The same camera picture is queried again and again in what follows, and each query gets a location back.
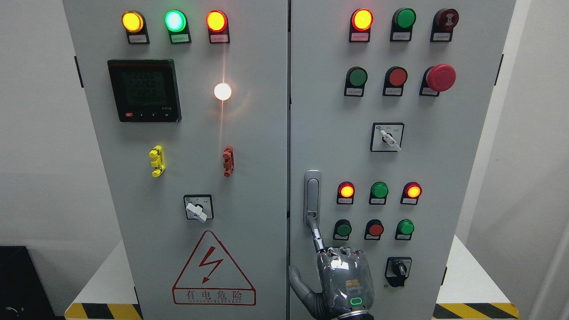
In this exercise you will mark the silver grey robot hand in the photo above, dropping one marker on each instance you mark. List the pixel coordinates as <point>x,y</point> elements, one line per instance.
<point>345,277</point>

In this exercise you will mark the silver door handle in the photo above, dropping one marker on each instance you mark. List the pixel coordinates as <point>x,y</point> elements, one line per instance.
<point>312,197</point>

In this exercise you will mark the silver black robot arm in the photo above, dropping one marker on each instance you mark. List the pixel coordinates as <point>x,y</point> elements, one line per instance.
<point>357,315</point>

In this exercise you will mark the grey right cabinet door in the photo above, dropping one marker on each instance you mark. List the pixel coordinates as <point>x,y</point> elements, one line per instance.
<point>331,133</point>

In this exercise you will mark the grey cabinet door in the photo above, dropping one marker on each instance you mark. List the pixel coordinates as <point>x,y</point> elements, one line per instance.
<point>250,206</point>
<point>331,133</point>

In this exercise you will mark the grey left cabinet door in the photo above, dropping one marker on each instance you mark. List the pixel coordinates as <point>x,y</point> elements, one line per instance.
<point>250,206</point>

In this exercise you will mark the red indicator light right door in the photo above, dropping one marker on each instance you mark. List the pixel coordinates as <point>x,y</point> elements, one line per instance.
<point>360,25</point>

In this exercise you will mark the red indicator light door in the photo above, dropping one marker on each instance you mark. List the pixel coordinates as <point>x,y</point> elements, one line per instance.
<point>218,27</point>
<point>360,25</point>

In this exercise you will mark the red indicator light left door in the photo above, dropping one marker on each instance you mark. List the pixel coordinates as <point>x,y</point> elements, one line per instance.
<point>218,27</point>

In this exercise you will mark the green push button lower left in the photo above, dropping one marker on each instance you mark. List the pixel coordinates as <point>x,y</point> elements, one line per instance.
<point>342,230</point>

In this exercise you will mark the red push button lower middle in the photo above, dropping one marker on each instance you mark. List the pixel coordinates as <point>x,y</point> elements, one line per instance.
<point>373,230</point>

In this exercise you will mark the green push button lower right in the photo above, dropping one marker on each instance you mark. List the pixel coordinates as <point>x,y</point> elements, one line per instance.
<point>404,230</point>

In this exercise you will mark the red indicator light middle left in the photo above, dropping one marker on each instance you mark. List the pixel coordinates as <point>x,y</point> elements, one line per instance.
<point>345,193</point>

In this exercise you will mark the green indicator light middle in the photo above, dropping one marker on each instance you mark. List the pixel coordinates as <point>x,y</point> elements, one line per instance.
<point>378,193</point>

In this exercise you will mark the green indicator light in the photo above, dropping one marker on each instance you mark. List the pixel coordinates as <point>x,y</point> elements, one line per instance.
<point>177,26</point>
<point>378,193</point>

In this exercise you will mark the red indicator light middle right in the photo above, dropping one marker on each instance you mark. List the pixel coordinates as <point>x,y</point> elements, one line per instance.
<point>411,193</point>

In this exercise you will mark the white platform with hazard stripes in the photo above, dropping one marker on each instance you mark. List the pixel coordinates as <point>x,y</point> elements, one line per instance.
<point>467,292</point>

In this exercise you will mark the red electric hazard warning sticker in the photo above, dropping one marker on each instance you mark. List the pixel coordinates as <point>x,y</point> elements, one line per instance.
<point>211,276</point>

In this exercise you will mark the red terminal connector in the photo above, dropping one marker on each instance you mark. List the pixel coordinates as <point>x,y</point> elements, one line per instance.
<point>228,158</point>

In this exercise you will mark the green push button second row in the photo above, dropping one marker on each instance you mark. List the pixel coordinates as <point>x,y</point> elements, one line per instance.
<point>355,82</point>

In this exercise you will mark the red push button second row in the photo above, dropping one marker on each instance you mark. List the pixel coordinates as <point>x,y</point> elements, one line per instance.
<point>395,78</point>

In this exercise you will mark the red emergency stop button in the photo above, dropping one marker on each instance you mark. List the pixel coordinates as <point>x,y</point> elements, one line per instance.
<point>437,79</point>

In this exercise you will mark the yellow terminal connector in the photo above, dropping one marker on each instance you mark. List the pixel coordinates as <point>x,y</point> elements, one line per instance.
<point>157,160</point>

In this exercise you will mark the white glowing indicator light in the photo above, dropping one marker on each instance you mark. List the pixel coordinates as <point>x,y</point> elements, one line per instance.
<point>223,91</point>

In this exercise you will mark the black digital power meter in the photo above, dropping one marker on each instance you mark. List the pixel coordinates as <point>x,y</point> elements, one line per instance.
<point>145,90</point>

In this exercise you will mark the dark red buzzer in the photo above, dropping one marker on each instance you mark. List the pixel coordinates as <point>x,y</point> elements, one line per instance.
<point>444,21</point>

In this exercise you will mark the green indicator light top left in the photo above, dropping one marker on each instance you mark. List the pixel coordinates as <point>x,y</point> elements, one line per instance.
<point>177,26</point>

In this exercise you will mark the black box lower left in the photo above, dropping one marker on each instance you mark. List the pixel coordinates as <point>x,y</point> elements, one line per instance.
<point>22,297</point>

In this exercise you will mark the yellow indicator light top left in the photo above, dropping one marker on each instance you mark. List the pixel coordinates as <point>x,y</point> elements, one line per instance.
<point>135,26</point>

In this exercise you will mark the black knob selector switch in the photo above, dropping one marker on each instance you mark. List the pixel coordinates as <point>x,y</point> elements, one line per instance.
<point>397,270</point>

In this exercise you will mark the upper right rotary selector switch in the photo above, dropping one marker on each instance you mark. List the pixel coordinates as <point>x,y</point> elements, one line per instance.
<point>386,136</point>

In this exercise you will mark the left door rotary selector switch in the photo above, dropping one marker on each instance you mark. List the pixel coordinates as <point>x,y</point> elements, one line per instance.
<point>198,207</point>

